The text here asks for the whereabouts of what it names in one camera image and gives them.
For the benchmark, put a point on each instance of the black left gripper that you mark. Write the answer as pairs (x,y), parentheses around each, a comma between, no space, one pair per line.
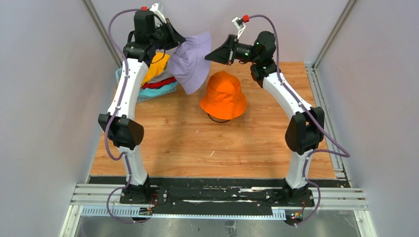
(174,39)

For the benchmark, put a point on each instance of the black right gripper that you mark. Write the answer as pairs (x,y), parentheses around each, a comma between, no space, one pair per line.
(223,54)

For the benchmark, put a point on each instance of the lavender bucket hat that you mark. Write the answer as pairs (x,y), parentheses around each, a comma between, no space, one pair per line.
(188,64)

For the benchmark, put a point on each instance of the orange bucket hat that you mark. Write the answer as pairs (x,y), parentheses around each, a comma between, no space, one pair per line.
(224,98)

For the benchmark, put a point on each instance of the grey bucket hat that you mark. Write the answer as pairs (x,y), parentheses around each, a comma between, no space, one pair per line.
(160,77)

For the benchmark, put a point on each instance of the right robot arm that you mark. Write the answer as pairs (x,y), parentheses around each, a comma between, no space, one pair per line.
(303,134)

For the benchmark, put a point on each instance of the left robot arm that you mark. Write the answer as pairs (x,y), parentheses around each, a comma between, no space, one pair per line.
(123,136)

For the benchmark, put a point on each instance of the yellow bucket hat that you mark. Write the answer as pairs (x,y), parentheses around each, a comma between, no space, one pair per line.
(157,66)

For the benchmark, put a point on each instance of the red bucket hat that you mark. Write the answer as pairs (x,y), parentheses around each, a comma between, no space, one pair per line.
(159,84)

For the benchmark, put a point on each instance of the teal plastic basket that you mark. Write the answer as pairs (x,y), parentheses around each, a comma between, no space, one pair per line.
(149,93)

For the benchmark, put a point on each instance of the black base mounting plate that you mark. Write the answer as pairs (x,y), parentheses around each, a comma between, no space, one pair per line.
(206,196)

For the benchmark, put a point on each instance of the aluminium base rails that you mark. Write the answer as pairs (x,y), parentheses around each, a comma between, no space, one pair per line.
(354,201)

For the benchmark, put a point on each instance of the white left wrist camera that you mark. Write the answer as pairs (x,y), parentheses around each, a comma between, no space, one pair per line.
(157,9)

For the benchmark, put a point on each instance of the black wire hat stand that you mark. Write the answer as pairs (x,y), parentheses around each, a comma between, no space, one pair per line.
(218,120)

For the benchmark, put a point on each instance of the left aluminium corner rail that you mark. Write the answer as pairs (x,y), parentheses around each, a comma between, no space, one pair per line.
(88,4)

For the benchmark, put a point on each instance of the aluminium corner frame rail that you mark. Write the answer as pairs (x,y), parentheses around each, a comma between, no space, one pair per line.
(313,73)

